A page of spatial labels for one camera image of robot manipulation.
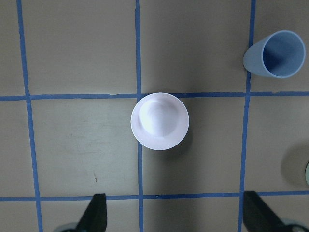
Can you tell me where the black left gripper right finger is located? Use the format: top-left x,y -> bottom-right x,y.
243,191 -> 286,232

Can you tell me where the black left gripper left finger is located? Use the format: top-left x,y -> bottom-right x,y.
75,194 -> 107,232

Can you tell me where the blue plastic cup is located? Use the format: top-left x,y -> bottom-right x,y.
243,30 -> 306,79

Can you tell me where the green plastic bowl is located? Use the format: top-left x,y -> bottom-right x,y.
305,162 -> 309,186

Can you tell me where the pink plastic bowl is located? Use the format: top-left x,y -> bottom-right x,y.
130,92 -> 190,151

